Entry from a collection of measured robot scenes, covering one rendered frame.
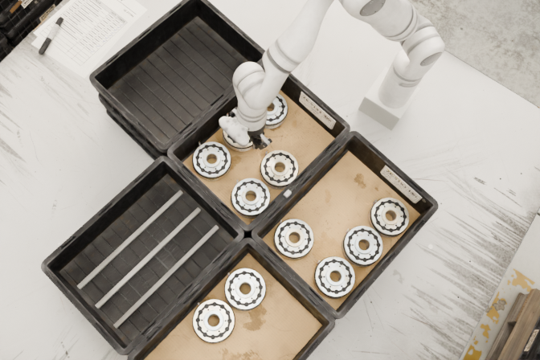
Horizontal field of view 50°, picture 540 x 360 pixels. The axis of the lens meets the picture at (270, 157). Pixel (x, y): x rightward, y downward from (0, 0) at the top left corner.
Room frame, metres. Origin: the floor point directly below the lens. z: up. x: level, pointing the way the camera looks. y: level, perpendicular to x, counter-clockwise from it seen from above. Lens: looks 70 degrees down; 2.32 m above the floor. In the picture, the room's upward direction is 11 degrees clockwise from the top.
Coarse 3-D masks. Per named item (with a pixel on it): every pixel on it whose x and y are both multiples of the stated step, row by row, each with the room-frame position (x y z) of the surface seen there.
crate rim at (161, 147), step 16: (224, 16) 0.89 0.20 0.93; (144, 32) 0.79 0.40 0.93; (240, 32) 0.85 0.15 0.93; (128, 48) 0.73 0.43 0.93; (256, 48) 0.81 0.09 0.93; (96, 80) 0.62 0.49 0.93; (112, 96) 0.59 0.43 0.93; (224, 96) 0.65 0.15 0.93; (128, 112) 0.55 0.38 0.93; (144, 128) 0.52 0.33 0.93; (160, 144) 0.48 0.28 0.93
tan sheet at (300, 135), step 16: (288, 112) 0.68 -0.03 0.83; (304, 112) 0.69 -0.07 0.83; (288, 128) 0.64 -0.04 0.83; (304, 128) 0.65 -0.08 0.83; (320, 128) 0.65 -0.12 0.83; (224, 144) 0.55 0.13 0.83; (272, 144) 0.58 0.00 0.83; (288, 144) 0.59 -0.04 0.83; (304, 144) 0.60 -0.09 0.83; (320, 144) 0.61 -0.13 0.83; (208, 160) 0.50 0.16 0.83; (240, 160) 0.52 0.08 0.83; (256, 160) 0.52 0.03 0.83; (304, 160) 0.55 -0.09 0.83; (240, 176) 0.47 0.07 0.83; (256, 176) 0.48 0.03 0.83; (224, 192) 0.42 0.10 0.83; (272, 192) 0.44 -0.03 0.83
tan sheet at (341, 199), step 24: (336, 168) 0.55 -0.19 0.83; (360, 168) 0.56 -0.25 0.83; (312, 192) 0.46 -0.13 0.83; (336, 192) 0.48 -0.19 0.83; (360, 192) 0.49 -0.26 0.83; (384, 192) 0.50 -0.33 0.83; (288, 216) 0.39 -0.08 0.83; (312, 216) 0.40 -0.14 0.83; (336, 216) 0.41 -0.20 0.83; (360, 216) 0.42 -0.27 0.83; (264, 240) 0.31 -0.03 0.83; (336, 240) 0.35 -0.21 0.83; (384, 240) 0.37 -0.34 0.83; (288, 264) 0.26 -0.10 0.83; (312, 264) 0.27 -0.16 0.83
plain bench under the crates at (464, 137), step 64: (64, 0) 0.98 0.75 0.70; (256, 0) 1.12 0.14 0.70; (0, 64) 0.72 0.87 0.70; (320, 64) 0.93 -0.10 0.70; (384, 64) 0.97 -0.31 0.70; (448, 64) 1.02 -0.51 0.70; (0, 128) 0.52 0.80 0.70; (64, 128) 0.55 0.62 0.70; (384, 128) 0.75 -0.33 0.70; (448, 128) 0.80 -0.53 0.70; (512, 128) 0.84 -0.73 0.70; (0, 192) 0.33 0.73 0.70; (64, 192) 0.36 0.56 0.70; (448, 192) 0.59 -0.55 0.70; (512, 192) 0.62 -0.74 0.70; (0, 256) 0.15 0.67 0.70; (448, 256) 0.39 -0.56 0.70; (512, 256) 0.43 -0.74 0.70; (0, 320) -0.01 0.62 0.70; (64, 320) 0.02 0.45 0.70; (384, 320) 0.18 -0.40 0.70; (448, 320) 0.22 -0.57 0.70
